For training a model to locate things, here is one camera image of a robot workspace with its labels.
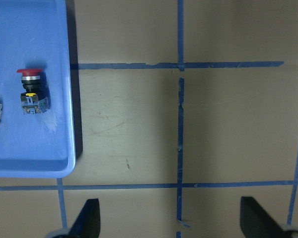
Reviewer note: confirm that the red emergency stop button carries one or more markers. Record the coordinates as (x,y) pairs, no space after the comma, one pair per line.
(34,100)

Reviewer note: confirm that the blue plastic tray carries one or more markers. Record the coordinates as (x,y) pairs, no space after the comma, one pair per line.
(37,136)

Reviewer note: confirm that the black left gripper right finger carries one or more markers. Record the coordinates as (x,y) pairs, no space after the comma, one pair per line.
(255,222)

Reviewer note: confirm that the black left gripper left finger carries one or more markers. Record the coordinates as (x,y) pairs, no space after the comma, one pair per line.
(86,225)

